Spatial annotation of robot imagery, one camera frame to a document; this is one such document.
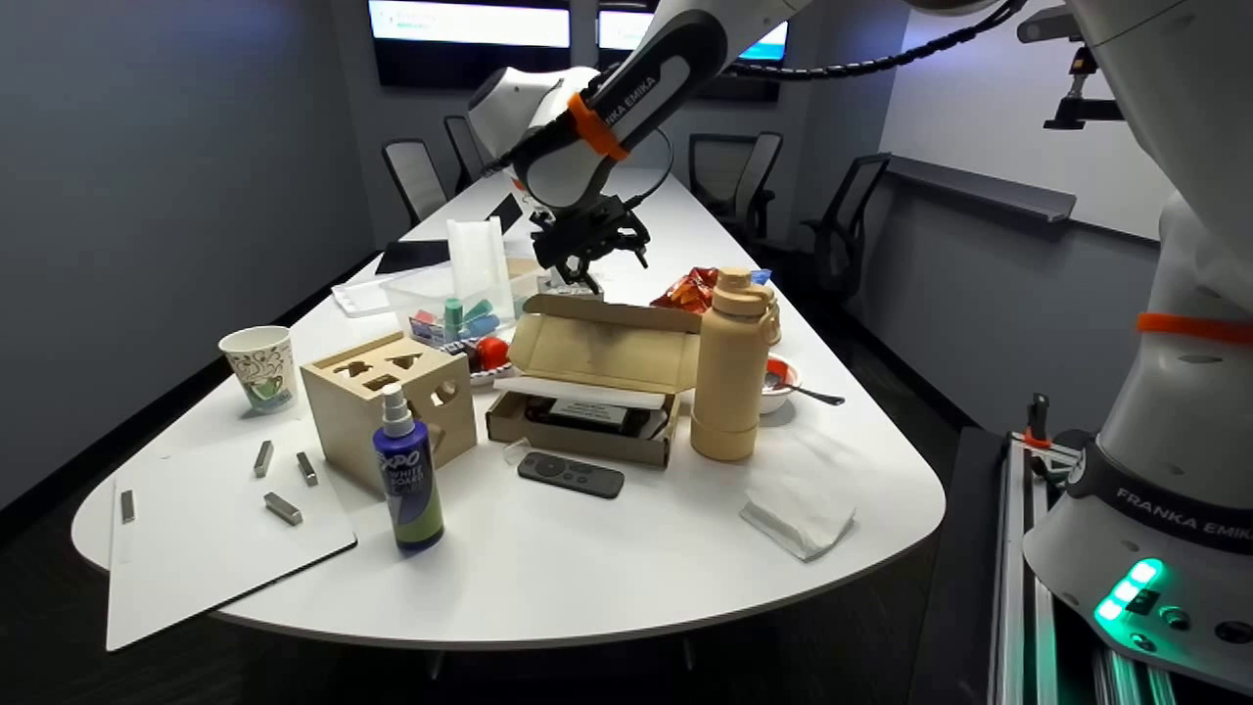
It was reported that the metal spoon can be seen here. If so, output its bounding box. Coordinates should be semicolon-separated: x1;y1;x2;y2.
775;381;847;408

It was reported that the white item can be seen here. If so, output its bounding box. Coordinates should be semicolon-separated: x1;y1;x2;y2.
499;376;670;410

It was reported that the wooden shape sorter box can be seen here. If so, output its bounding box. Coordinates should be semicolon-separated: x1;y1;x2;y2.
300;334;479;494

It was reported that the paper cup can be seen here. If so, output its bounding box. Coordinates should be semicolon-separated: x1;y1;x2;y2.
218;323;292;410

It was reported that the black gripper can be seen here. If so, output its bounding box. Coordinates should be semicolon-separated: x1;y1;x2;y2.
531;195;649;292

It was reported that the beige water bottle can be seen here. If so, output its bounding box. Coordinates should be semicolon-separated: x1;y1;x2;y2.
688;270;775;463

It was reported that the green spray bottle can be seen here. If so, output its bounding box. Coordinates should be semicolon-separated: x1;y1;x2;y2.
371;382;444;553

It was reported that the red chip bag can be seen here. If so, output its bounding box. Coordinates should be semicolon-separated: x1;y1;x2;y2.
659;265;721;313

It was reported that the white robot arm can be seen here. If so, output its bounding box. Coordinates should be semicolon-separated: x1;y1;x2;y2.
471;0;1253;692

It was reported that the white bowl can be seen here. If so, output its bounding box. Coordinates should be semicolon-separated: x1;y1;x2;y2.
758;355;796;414

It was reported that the brown cardboard box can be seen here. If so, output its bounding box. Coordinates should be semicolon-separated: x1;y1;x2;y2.
487;292;700;471

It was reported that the black phone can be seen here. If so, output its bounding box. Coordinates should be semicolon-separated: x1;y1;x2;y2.
518;451;628;500

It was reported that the white folded cloth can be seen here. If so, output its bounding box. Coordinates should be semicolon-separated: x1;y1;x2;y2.
740;471;854;562

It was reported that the clear plastic container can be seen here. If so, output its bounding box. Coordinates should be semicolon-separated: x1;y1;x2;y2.
405;218;513;343

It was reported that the white board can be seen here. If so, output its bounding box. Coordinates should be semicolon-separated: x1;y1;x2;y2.
107;440;355;650

